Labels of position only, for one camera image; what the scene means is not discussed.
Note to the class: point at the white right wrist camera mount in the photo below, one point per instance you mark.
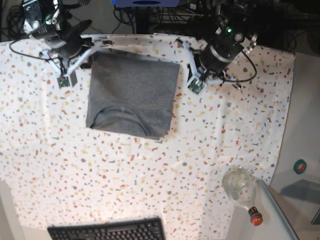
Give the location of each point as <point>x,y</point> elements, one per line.
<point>66,67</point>

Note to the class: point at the grey t-shirt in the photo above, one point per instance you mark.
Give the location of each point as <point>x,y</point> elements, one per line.
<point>130,95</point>

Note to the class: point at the terrazzo patterned tablecloth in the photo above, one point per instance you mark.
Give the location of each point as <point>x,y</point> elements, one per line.
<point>56,171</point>

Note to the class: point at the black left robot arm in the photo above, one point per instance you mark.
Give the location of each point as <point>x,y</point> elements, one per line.
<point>228,36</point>

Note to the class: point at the black computer keyboard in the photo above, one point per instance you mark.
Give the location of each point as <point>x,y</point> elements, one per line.
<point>143,229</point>

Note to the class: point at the green tape roll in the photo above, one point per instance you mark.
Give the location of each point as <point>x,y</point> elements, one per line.
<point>300,166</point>

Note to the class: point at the clear bottle with orange cap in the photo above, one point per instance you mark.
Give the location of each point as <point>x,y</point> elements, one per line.
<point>240,187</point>

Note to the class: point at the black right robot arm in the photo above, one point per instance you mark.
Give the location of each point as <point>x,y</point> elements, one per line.
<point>48,20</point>

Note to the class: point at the blue box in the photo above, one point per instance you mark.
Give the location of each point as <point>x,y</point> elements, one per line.
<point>148,3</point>

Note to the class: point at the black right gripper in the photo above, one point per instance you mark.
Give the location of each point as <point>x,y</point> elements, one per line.
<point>67,41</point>

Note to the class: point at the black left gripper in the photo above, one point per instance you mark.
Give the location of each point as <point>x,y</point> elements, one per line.
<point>217,55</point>

